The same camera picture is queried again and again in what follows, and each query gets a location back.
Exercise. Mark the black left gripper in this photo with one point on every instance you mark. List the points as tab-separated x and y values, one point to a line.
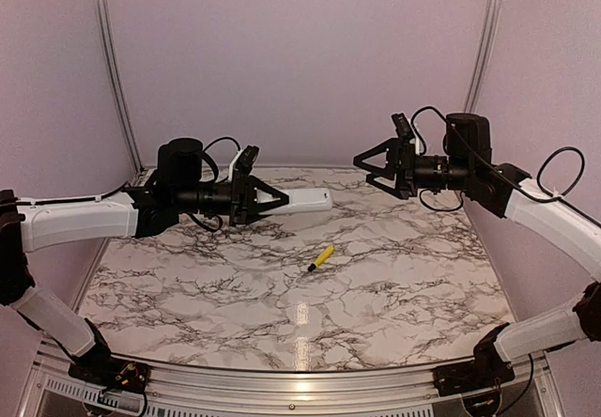
243	194

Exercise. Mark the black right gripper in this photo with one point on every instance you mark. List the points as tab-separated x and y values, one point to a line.
400	153

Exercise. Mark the white remote control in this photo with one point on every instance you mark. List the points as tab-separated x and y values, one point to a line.
304	200

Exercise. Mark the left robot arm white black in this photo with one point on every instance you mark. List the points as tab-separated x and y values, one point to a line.
175	187

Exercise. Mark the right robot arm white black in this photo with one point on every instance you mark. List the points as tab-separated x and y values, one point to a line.
511	193

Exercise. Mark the yellow screwdriver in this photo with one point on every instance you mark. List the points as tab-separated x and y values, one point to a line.
323	257

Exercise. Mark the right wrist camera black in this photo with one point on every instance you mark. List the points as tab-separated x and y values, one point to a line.
402	127

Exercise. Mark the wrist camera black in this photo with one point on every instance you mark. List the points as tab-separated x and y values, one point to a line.
245	159
402	127

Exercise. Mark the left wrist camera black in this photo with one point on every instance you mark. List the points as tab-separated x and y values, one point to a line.
245	159

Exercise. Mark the right aluminium frame post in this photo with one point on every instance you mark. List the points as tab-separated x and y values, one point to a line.
483	53

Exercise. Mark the aluminium frame post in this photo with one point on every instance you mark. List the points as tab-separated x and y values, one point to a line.
483	53
110	58

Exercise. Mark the front aluminium rail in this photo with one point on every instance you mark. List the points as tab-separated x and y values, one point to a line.
184	390

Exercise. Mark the left aluminium frame post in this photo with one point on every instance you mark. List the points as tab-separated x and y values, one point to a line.
110	58

